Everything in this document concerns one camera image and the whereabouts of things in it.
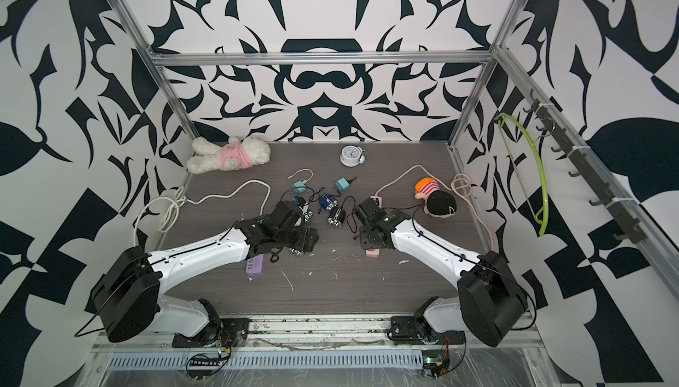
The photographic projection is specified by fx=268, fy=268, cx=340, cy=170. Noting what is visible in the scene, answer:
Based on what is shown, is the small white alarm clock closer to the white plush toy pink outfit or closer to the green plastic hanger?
the white plush toy pink outfit

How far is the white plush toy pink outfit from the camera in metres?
1.02

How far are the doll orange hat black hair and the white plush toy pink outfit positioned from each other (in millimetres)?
624
